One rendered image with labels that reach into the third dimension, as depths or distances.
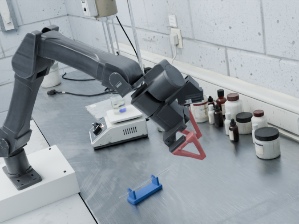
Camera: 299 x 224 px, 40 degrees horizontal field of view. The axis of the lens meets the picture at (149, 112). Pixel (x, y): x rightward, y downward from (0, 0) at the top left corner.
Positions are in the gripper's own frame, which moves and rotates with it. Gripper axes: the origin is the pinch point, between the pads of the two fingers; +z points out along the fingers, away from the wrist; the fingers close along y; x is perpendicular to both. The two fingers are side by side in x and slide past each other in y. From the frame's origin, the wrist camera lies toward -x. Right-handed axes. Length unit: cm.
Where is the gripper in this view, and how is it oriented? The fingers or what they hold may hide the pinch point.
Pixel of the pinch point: (199, 145)
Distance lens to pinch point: 99.0
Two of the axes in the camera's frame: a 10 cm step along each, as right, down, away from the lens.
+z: 7.4, 6.1, 2.8
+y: 0.2, -4.4, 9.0
